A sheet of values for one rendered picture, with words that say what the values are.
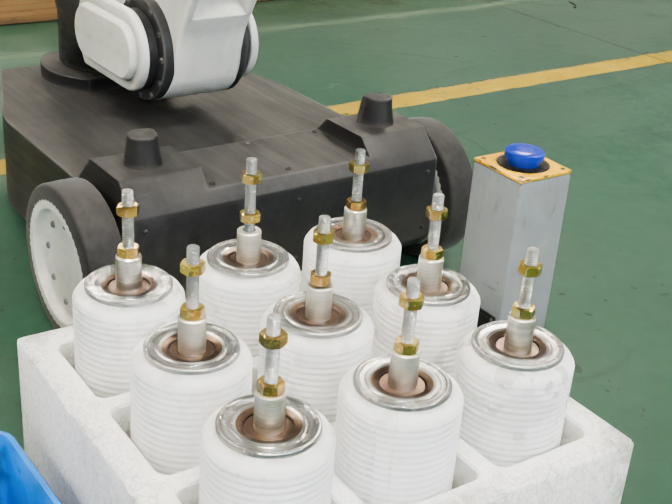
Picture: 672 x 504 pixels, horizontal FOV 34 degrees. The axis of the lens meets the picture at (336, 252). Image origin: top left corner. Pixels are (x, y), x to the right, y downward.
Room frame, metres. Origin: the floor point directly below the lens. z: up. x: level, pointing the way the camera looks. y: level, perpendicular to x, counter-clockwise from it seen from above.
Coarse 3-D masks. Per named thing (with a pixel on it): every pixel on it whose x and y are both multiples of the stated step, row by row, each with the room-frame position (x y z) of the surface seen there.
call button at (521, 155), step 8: (512, 144) 1.04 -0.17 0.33; (520, 144) 1.04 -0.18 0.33; (528, 144) 1.05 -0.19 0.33; (504, 152) 1.03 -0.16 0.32; (512, 152) 1.02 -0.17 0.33; (520, 152) 1.02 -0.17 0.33; (528, 152) 1.02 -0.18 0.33; (536, 152) 1.02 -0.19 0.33; (544, 152) 1.03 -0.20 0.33; (512, 160) 1.02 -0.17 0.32; (520, 160) 1.01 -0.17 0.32; (528, 160) 1.01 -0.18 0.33; (536, 160) 1.01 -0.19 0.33; (528, 168) 1.02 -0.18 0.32
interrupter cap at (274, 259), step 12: (228, 240) 0.93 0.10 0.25; (264, 240) 0.93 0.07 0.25; (216, 252) 0.90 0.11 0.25; (228, 252) 0.90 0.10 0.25; (264, 252) 0.91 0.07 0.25; (276, 252) 0.91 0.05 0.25; (216, 264) 0.87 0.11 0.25; (228, 264) 0.88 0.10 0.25; (240, 264) 0.89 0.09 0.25; (252, 264) 0.89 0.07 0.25; (264, 264) 0.89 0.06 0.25; (276, 264) 0.89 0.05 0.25; (288, 264) 0.89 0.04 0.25; (240, 276) 0.86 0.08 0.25; (252, 276) 0.86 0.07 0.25; (264, 276) 0.86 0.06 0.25
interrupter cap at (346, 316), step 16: (288, 304) 0.81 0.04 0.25; (304, 304) 0.82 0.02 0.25; (336, 304) 0.82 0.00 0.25; (352, 304) 0.82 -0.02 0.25; (288, 320) 0.79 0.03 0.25; (304, 320) 0.79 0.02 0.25; (336, 320) 0.80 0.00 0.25; (352, 320) 0.79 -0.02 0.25; (304, 336) 0.76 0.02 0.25; (320, 336) 0.76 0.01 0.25; (336, 336) 0.77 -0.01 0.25
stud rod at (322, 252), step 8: (320, 216) 0.80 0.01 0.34; (328, 216) 0.80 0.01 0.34; (320, 224) 0.80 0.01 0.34; (328, 224) 0.80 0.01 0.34; (320, 232) 0.80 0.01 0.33; (328, 232) 0.80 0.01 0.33; (320, 248) 0.80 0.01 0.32; (328, 248) 0.80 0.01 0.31; (320, 256) 0.80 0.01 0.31; (320, 264) 0.80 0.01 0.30; (320, 272) 0.80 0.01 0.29
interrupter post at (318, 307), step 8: (312, 288) 0.79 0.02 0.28; (320, 288) 0.79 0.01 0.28; (328, 288) 0.79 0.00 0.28; (312, 296) 0.79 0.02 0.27; (320, 296) 0.79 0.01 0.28; (328, 296) 0.79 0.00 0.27; (312, 304) 0.79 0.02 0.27; (320, 304) 0.79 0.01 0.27; (328, 304) 0.79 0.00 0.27; (312, 312) 0.79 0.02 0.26; (320, 312) 0.79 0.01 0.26; (328, 312) 0.79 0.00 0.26; (312, 320) 0.79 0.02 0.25; (320, 320) 0.79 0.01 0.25
